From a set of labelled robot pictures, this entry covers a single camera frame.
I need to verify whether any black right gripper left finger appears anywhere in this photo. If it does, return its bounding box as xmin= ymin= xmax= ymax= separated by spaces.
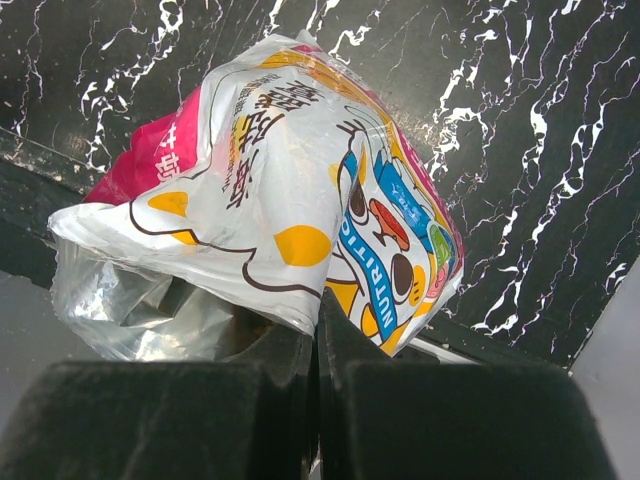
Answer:
xmin=1 ymin=326 xmax=313 ymax=479

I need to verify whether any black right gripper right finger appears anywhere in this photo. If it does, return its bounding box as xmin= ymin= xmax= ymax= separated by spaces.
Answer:
xmin=316 ymin=291 xmax=616 ymax=479

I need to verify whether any pink white pet food bag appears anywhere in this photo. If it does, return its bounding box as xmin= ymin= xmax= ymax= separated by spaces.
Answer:
xmin=48 ymin=31 xmax=464 ymax=361

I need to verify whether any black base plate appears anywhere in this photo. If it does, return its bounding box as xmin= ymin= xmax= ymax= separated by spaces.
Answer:
xmin=0 ymin=127 xmax=476 ymax=364

